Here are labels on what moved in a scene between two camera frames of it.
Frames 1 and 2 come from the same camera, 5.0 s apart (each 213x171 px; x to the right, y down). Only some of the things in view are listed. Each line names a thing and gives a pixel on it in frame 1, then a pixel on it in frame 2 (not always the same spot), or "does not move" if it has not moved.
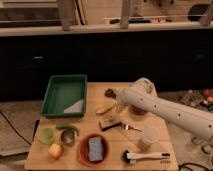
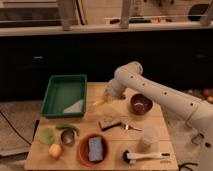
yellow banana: [105, 108] → [98, 102]
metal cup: [68, 137] does not move
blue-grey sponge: [95, 148] does not move
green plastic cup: [47, 135] does not move
